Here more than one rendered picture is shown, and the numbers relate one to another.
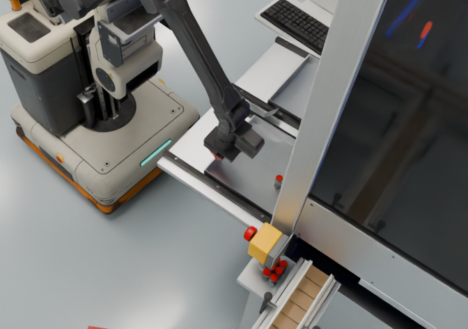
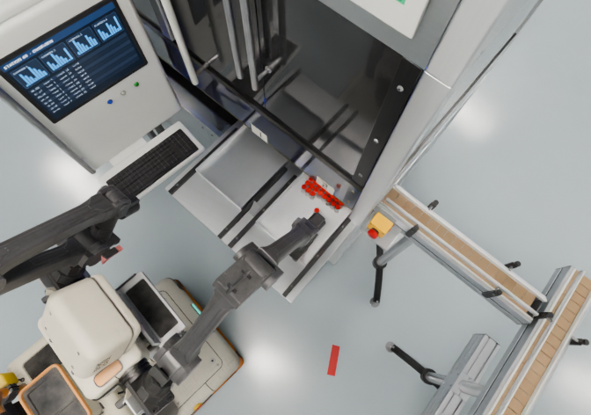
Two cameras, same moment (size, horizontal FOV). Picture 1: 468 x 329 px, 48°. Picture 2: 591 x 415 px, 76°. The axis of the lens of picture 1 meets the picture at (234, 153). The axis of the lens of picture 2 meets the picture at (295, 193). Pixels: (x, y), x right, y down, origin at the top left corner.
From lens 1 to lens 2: 0.90 m
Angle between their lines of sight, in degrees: 36
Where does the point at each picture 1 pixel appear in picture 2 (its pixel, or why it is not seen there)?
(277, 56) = (188, 195)
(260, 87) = (222, 214)
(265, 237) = (382, 223)
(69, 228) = (247, 396)
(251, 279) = (386, 239)
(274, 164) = (297, 213)
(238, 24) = not seen: hidden behind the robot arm
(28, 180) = not seen: outside the picture
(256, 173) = not seen: hidden behind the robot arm
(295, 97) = (235, 187)
